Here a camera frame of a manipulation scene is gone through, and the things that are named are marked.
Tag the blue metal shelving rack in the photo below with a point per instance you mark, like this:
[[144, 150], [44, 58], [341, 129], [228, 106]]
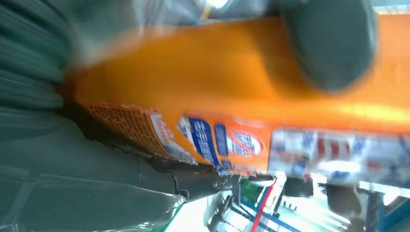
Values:
[[382, 214]]

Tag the red vertical bar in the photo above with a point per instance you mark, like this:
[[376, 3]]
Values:
[[262, 208]]

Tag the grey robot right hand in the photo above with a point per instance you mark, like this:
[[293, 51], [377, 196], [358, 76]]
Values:
[[64, 166]]

